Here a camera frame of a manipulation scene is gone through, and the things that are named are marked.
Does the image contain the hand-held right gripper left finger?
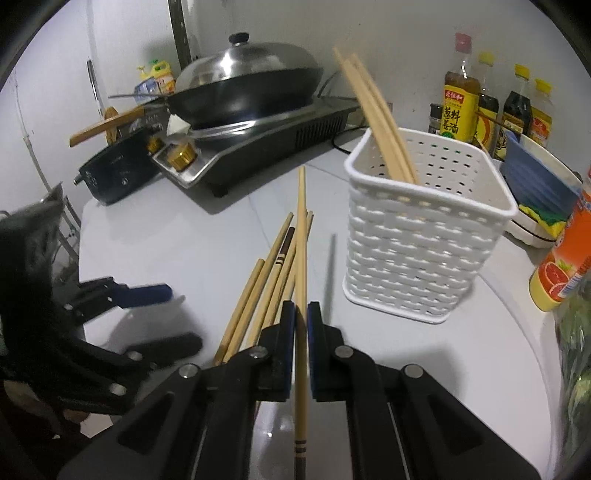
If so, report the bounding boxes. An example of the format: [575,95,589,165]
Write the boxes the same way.
[58,300,297,480]

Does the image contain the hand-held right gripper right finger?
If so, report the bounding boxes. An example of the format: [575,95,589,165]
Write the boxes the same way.
[307,301,542,480]

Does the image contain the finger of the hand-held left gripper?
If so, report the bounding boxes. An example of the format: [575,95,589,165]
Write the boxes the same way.
[122,333,203,365]
[65,277,172,324]

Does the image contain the pile of wooden chopsticks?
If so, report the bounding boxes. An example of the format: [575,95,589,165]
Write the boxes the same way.
[213,210,315,367]

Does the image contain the dark-tipped striped wooden chopstick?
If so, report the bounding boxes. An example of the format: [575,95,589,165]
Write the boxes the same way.
[294,166,309,480]

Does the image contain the white plastic woven basket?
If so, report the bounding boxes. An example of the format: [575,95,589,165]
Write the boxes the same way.
[342,127,519,324]

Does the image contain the person's left forearm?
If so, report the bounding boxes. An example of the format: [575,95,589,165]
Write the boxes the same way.
[0,381,116,480]

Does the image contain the black electric pot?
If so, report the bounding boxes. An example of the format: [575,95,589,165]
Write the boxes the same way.
[74,129,160,206]

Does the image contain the silver induction cooker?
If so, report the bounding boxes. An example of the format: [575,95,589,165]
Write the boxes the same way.
[152,104,361,199]

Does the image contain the blue and white carton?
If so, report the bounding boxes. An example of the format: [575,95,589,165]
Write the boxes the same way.
[134,78,160,100]

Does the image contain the yellow detergent jug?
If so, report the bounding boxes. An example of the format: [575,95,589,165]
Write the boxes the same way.
[137,58,176,93]

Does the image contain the white dish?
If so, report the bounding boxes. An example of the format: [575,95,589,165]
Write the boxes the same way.
[503,203,571,250]

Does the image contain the steel wok lid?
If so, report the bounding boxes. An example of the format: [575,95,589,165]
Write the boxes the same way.
[175,32,319,90]

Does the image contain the green leafy vegetables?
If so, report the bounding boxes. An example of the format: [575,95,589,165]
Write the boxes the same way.
[556,295,591,444]

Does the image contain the orange dish soap bottle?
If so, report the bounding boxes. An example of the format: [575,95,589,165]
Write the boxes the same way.
[529,166,591,313]

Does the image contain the clear plastic bag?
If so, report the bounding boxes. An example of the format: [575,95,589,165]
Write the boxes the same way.
[551,277,591,462]

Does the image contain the dark vertical pipe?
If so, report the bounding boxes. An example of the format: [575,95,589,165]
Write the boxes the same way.
[167,0,197,70]

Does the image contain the yellow sponge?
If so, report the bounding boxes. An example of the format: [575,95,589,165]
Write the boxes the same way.
[519,205,568,238]

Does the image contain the blue bowl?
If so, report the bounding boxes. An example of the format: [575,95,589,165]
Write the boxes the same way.
[503,129,583,206]

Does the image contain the red-capped yellow-label sauce bottle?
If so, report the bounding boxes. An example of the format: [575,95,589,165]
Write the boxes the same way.
[443,32,481,141]

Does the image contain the dark brown chopstick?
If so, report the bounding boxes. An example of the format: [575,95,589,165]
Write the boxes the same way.
[478,111,513,128]

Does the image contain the yellow-capped vinegar bottle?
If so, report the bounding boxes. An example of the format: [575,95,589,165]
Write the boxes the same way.
[475,52,499,144]

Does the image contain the yellow-capped dark soy bottle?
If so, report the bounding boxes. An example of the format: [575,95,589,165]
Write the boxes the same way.
[501,65,529,137]

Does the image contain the yellow-capped orange-label bottle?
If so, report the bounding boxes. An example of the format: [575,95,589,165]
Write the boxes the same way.
[529,79,553,147]

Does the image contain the white wall pipe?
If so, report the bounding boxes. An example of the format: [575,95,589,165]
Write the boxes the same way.
[14,78,52,195]

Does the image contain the black cooker power cable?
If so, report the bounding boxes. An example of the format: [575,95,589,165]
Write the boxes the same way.
[318,69,370,155]

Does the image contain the black wok with wooden handle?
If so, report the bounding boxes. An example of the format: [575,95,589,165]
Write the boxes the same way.
[69,65,324,148]

